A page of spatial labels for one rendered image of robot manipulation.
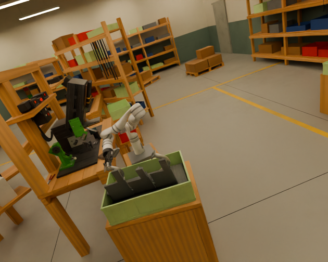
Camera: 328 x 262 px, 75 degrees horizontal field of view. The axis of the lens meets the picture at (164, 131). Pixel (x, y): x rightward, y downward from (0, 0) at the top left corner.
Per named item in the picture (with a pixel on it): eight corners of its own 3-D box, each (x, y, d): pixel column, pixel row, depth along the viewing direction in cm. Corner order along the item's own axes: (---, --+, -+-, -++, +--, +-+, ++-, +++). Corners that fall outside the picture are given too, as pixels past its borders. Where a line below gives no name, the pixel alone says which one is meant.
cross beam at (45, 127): (57, 117, 306) (53, 112, 302) (22, 164, 189) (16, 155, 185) (53, 119, 306) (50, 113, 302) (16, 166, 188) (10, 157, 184)
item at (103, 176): (115, 125, 339) (111, 116, 333) (116, 179, 203) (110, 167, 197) (106, 128, 338) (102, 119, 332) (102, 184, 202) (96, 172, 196)
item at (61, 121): (82, 138, 285) (70, 115, 271) (79, 148, 258) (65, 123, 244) (69, 143, 284) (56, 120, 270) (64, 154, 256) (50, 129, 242)
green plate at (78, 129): (87, 133, 251) (80, 116, 248) (85, 134, 243) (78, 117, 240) (77, 136, 251) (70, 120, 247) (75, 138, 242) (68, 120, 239)
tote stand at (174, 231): (207, 221, 222) (189, 160, 189) (221, 272, 175) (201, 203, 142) (144, 237, 228) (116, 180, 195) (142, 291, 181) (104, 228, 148)
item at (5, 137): (74, 131, 328) (40, 69, 288) (47, 193, 193) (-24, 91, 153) (68, 133, 328) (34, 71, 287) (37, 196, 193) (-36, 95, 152)
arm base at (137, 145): (141, 148, 215) (136, 133, 208) (145, 151, 207) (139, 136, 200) (133, 152, 212) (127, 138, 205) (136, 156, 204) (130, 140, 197)
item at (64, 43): (140, 126, 508) (98, 16, 408) (87, 123, 653) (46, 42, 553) (154, 115, 544) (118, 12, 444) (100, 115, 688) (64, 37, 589)
